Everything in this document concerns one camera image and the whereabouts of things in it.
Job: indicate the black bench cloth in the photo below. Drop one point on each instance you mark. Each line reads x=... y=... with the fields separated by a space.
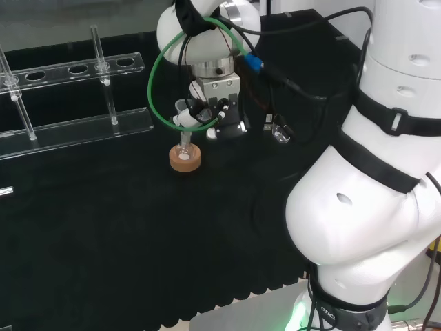
x=138 y=224

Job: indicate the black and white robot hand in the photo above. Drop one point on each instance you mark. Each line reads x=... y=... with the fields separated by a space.
x=220 y=91

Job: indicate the clear round-bottom flask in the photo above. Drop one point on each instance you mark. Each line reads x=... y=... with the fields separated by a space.
x=183 y=153

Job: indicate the clear USB adapter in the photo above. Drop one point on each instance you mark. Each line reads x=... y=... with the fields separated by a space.
x=280 y=132

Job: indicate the clear funnel stand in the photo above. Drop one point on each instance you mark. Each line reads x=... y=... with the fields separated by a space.
x=76 y=131

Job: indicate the pale base board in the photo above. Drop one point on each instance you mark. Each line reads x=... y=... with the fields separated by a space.
x=241 y=310

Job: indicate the white plastic funnel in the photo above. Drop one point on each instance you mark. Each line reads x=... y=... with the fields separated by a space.
x=184 y=120

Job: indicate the white striped label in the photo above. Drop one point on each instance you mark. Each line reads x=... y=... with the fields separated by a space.
x=6 y=191

